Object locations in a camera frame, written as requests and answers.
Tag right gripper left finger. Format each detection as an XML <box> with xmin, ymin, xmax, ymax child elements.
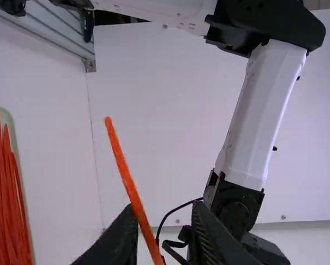
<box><xmin>71</xmin><ymin>204</ymin><xmax>140</xmax><ymax>265</ymax></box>

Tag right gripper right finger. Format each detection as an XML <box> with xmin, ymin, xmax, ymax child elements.
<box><xmin>191</xmin><ymin>201</ymin><xmax>254</xmax><ymax>265</ymax></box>

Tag orange cable tie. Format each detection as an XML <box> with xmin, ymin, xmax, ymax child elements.
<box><xmin>103</xmin><ymin>115</ymin><xmax>166</xmax><ymax>265</ymax></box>

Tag silver rails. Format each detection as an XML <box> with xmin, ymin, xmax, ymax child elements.
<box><xmin>0</xmin><ymin>0</ymin><xmax>97</xmax><ymax>73</ymax></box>

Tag black cable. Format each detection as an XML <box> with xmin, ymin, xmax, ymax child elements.
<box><xmin>156</xmin><ymin>197</ymin><xmax>204</xmax><ymax>251</ymax></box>

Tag row of orange cable ties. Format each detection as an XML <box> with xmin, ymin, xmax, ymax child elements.
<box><xmin>0</xmin><ymin>109</ymin><xmax>34</xmax><ymax>265</ymax></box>

